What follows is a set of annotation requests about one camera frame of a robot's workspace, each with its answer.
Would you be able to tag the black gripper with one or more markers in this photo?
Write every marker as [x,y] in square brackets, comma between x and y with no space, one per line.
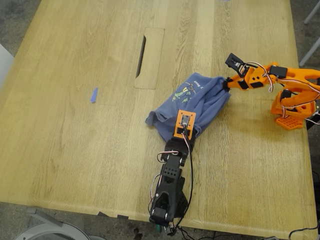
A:
[176,145]

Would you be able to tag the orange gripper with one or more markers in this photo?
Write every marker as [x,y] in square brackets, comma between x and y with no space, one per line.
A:
[234,83]

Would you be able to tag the blue printed T-shirt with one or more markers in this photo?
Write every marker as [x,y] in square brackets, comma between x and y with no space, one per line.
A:
[207,100]

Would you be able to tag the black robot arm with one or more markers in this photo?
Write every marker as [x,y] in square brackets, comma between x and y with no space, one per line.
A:
[170,175]

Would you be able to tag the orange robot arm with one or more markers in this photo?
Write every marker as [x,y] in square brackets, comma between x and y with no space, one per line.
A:
[300,87]

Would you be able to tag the white metal furniture leg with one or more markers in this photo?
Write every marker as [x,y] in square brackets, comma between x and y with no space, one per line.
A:
[310,51]
[311,12]

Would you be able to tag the teal table clamp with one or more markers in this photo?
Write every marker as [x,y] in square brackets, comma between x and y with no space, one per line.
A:
[158,228]

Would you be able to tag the black table clamp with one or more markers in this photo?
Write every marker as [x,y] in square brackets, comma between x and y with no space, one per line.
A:
[313,120]

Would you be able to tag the short blue tape piece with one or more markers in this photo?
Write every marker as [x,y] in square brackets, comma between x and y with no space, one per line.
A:
[94,95]

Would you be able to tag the grey plastic chair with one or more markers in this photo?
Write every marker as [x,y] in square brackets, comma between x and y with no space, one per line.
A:
[50,230]

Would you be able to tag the white panel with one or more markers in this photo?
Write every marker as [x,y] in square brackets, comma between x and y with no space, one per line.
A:
[5,65]

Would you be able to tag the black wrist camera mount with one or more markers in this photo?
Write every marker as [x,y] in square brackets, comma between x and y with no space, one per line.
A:
[233,61]

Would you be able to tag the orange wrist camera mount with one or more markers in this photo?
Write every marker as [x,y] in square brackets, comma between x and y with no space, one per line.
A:
[178,118]

